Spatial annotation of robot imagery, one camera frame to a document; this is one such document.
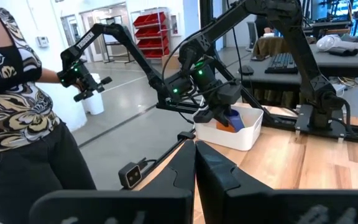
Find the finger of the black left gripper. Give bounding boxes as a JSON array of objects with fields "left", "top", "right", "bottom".
[
  {"left": 193, "top": 106, "right": 218, "bottom": 124},
  {"left": 214, "top": 106, "right": 230, "bottom": 127}
]

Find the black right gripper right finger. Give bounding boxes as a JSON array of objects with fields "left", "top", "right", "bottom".
[{"left": 195, "top": 140, "right": 358, "bottom": 224}]

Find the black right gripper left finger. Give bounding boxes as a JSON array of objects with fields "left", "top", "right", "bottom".
[{"left": 29, "top": 139, "right": 197, "bottom": 224}]

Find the orange measuring cup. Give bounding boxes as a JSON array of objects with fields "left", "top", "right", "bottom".
[{"left": 215, "top": 121, "right": 230, "bottom": 134}]

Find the indigo measuring cup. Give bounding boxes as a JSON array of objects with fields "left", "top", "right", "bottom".
[{"left": 225, "top": 108, "right": 246, "bottom": 133}]

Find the white plastic basket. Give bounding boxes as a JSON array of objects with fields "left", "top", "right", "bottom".
[{"left": 193, "top": 104, "right": 265, "bottom": 152}]

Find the black computer mouse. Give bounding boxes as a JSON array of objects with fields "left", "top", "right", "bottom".
[{"left": 239, "top": 64, "right": 255, "bottom": 77}]

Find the brown-clothed table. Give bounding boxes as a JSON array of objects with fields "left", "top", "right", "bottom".
[{"left": 252, "top": 35, "right": 318, "bottom": 58}]

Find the black keyboard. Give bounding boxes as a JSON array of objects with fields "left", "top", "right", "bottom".
[{"left": 264, "top": 52, "right": 300, "bottom": 75}]

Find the person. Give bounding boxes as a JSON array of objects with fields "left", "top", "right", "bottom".
[
  {"left": 254, "top": 14, "right": 275, "bottom": 38},
  {"left": 0, "top": 0, "right": 98, "bottom": 224}
]

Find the red bin shelf rack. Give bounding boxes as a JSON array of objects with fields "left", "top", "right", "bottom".
[{"left": 131, "top": 7, "right": 172, "bottom": 60}]

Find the white bucket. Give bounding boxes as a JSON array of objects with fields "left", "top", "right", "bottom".
[{"left": 81, "top": 73, "right": 106, "bottom": 116}]

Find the white headset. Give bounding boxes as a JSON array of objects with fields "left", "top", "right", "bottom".
[{"left": 316, "top": 34, "right": 358, "bottom": 54}]

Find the black desk gadget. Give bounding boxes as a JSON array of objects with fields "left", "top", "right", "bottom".
[{"left": 328, "top": 48, "right": 358, "bottom": 58}]

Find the grey desk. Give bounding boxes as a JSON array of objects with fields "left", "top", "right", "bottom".
[{"left": 237, "top": 42, "right": 358, "bottom": 90}]

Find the grey table-level camera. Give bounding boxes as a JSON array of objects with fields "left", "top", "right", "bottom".
[{"left": 117, "top": 157, "right": 150, "bottom": 190}]

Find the white wall thermostat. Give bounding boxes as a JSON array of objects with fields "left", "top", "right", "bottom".
[{"left": 35, "top": 35, "right": 50, "bottom": 49}]

